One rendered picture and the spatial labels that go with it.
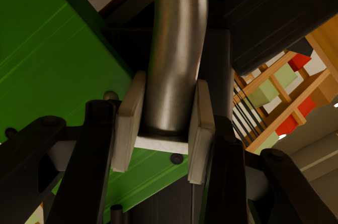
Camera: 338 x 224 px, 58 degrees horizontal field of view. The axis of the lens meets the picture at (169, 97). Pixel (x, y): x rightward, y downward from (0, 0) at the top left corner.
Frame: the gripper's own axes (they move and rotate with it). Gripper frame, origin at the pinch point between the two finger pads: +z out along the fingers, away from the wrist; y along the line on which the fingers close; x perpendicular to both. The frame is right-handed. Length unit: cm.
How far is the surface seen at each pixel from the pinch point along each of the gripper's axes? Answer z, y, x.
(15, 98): 4.4, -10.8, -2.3
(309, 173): 592, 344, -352
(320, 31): 75, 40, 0
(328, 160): 590, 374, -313
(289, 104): 302, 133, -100
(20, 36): 4.4, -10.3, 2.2
